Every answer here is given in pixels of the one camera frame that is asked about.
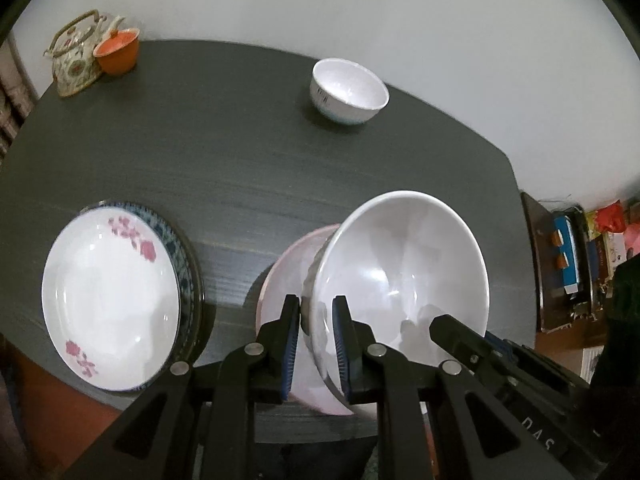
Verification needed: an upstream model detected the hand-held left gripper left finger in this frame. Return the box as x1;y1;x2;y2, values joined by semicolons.
60;294;301;480

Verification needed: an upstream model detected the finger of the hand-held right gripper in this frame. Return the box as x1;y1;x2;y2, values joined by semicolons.
482;331;522;362
429;314;507;382

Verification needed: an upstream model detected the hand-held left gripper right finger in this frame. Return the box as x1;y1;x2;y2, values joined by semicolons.
332;296;566;480

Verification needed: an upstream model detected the large pink bowl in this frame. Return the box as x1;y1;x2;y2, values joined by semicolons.
255;224;362;417

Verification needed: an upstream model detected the large blue patterned plate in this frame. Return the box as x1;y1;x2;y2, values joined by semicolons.
94;200;204;387

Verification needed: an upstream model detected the white plate with pink flowers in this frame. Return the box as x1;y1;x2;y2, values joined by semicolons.
41;206;182;394

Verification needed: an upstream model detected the dark wooden shelf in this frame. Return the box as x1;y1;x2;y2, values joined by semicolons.
520;190;640;337

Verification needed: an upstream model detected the blue box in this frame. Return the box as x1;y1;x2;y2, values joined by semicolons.
552;215;587;297

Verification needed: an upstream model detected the red packet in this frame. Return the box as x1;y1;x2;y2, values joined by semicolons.
594;202;627;234

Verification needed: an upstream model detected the small white bowl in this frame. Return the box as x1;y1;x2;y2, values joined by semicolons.
310;58;390;126

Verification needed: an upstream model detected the orange cup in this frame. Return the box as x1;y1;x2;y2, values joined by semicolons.
93;28;141;78

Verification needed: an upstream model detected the floral teapot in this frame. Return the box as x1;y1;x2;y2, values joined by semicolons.
42;9;127;99

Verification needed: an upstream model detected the beige curtain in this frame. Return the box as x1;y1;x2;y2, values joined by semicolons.
0;35;39;161

